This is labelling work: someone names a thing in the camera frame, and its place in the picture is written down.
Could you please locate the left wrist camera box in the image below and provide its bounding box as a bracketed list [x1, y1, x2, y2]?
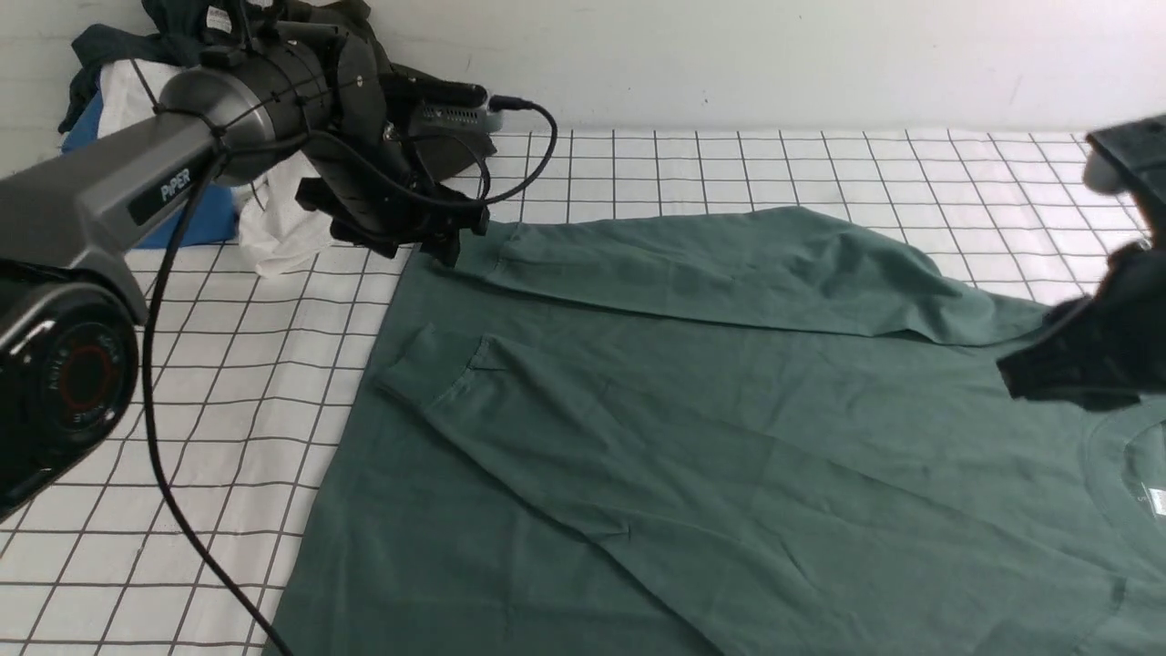
[379, 72, 504, 134]

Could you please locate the white shirt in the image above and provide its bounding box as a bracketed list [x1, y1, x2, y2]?
[98, 61, 338, 277]

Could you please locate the dark olive shirt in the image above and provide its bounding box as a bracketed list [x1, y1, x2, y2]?
[264, 0, 498, 188]

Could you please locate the dark teal shirt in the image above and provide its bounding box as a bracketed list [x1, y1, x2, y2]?
[57, 1, 239, 136]

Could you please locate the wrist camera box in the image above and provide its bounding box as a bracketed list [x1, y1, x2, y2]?
[379, 72, 504, 134]
[1082, 115, 1165, 249]

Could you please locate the black camera cable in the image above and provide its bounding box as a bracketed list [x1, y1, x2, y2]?
[139, 96, 559, 656]

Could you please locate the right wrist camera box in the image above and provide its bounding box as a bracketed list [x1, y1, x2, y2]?
[1082, 115, 1165, 249]

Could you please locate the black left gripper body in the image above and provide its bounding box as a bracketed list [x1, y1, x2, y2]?
[297, 35, 490, 256]

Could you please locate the green long-sleeved shirt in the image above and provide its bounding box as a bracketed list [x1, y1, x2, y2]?
[274, 209, 1165, 655]

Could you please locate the blue shirt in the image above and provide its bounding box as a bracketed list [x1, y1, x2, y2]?
[61, 92, 237, 251]

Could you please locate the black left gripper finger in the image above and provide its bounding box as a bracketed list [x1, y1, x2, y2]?
[421, 230, 461, 267]

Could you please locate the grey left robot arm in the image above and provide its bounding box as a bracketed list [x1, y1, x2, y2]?
[1, 22, 490, 519]

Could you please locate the white grid tablecloth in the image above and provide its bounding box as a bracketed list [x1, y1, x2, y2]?
[1, 129, 1144, 655]

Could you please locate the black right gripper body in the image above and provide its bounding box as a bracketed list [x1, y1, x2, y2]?
[997, 240, 1165, 412]

